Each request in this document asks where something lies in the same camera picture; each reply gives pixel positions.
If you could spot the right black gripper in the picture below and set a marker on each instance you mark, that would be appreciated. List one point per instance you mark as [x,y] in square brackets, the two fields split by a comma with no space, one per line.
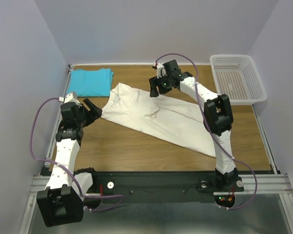
[153,92]

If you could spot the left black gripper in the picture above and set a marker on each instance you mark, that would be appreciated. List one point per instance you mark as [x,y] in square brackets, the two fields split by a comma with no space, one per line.
[94,112]

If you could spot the white t-shirt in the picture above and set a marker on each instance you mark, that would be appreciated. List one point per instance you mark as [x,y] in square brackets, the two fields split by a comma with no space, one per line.
[169,119]

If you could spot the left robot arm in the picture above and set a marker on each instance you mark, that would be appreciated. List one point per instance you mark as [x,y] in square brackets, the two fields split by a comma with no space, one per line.
[62,200]

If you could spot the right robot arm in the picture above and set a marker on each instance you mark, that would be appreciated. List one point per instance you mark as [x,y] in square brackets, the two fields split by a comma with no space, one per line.
[215,109]

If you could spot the folded blue t-shirt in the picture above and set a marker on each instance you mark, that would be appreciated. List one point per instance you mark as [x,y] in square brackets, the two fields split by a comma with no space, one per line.
[91,83]

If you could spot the white plastic basket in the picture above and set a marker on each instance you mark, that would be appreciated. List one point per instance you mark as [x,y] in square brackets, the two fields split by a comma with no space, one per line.
[237,76]

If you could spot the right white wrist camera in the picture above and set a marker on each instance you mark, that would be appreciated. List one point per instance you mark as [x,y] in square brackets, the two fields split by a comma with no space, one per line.
[160,70]

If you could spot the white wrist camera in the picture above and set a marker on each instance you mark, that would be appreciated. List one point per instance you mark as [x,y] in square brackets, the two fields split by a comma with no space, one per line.
[70,97]
[160,70]

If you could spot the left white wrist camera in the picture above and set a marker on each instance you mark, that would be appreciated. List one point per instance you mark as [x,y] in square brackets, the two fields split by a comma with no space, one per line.
[70,97]

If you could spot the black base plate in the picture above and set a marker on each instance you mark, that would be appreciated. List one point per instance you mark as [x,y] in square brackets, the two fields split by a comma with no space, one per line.
[161,187]

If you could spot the aluminium frame rail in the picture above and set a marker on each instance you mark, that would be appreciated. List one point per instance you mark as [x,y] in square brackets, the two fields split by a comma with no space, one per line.
[262,208]

